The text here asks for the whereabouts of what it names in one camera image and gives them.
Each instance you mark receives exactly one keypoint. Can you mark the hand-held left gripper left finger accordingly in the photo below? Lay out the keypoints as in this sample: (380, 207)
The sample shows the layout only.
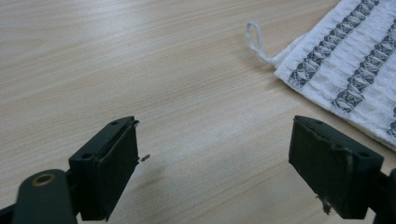
(104, 168)

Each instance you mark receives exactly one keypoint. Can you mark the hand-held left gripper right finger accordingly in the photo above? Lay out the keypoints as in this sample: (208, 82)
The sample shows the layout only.
(330, 168)

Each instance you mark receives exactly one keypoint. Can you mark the white grey-striped towel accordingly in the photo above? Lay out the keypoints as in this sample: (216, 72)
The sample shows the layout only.
(342, 59)

